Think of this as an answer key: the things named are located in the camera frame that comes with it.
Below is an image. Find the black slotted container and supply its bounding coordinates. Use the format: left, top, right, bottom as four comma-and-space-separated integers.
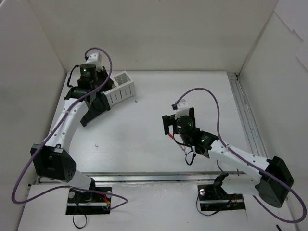
91, 92, 111, 116

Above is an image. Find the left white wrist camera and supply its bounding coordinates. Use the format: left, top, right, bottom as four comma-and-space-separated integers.
86, 52, 102, 71

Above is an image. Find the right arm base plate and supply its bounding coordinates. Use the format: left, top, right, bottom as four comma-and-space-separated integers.
196, 184, 246, 216

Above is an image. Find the aluminium side rail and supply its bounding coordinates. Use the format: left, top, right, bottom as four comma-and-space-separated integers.
227, 72, 270, 158

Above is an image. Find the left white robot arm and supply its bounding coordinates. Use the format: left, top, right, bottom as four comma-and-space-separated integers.
30, 64, 113, 202

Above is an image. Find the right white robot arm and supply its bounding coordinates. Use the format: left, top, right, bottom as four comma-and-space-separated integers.
162, 107, 294, 208

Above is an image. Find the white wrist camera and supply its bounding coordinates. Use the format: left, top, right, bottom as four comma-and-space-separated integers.
86, 52, 102, 71
172, 99, 190, 119

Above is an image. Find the white slotted container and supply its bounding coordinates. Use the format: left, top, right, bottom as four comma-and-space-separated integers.
104, 71, 136, 107

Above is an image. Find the aluminium front rail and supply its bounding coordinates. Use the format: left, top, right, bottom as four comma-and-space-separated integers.
36, 171, 224, 184

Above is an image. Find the red pen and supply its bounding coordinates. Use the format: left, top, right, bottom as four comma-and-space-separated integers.
168, 134, 188, 156

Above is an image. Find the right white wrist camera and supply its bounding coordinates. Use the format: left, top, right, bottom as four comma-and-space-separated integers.
172, 99, 190, 119

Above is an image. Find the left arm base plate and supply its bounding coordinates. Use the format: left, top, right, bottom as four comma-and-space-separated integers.
65, 189, 111, 215

